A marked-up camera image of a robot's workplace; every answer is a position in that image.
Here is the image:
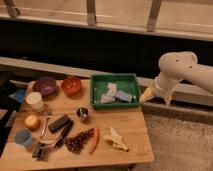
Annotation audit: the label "red chili pepper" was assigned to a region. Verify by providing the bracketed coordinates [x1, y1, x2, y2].
[89, 127, 100, 154]

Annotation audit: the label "small metal cup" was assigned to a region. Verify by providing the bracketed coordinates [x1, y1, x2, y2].
[77, 107, 89, 122]

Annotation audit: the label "metal spoon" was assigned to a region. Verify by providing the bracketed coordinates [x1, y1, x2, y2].
[40, 116, 50, 139]

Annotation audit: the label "black handled tongs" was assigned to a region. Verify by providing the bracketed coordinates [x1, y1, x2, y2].
[53, 121, 73, 149]

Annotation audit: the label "green plastic tray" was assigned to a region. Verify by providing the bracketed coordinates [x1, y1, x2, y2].
[90, 73, 140, 109]

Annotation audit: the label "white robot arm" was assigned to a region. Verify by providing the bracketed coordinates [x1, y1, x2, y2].
[140, 51, 213, 105]

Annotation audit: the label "orange fruit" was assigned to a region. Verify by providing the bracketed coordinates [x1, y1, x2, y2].
[24, 115, 40, 131]

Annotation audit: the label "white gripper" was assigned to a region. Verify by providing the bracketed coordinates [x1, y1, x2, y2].
[140, 72, 182, 106]

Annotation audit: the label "red bowl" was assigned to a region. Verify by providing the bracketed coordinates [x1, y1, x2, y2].
[61, 77, 82, 96]

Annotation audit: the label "white cup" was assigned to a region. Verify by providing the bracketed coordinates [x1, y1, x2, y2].
[26, 92, 45, 112]

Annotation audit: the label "purple bowl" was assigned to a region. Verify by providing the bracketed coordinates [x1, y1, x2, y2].
[33, 77, 57, 97]

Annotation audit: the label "black rectangular block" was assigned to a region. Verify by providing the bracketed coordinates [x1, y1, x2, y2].
[48, 115, 70, 133]

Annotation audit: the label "bunch of dark grapes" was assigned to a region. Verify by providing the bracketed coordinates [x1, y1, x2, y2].
[64, 128, 94, 153]

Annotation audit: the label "dark brush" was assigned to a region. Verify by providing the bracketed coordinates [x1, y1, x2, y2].
[32, 142, 48, 160]

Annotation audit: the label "crumpled clear plastic wrap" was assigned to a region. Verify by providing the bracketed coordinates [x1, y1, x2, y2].
[100, 83, 133, 104]

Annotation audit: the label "black chair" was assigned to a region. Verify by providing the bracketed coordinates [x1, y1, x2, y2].
[0, 71, 20, 156]

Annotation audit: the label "blue cloth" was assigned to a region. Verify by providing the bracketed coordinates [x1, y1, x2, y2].
[11, 88, 26, 103]

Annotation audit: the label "blue cup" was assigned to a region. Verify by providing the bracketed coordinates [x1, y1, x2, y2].
[14, 129, 33, 147]

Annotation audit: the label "peeled banana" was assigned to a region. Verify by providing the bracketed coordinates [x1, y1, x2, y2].
[103, 127, 129, 152]

